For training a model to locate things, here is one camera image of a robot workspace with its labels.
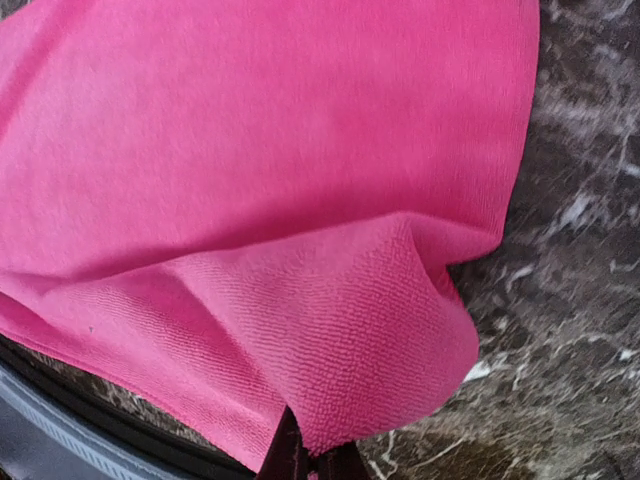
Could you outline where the black front table rail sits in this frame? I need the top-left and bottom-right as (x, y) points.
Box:
(1, 337), (255, 479)

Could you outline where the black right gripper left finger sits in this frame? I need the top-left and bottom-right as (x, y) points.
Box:
(257, 407), (310, 480)

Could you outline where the pink microfibre towel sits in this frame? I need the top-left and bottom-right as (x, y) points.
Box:
(1, 1), (540, 469)

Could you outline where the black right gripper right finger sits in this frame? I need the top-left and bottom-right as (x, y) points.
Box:
(316, 442), (371, 480)

